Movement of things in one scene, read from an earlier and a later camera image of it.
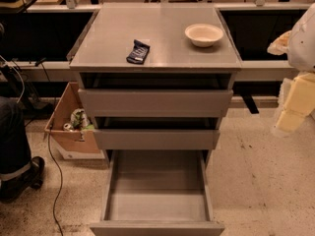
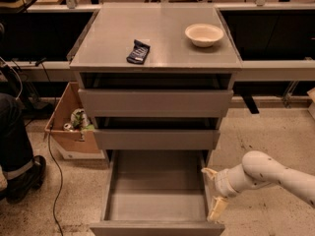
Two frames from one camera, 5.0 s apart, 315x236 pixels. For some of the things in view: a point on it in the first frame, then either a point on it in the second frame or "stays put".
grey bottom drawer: (157, 193) stays put
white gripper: (304, 48) to (222, 183)
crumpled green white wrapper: (78, 122) stays put
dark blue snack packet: (139, 53) stays put
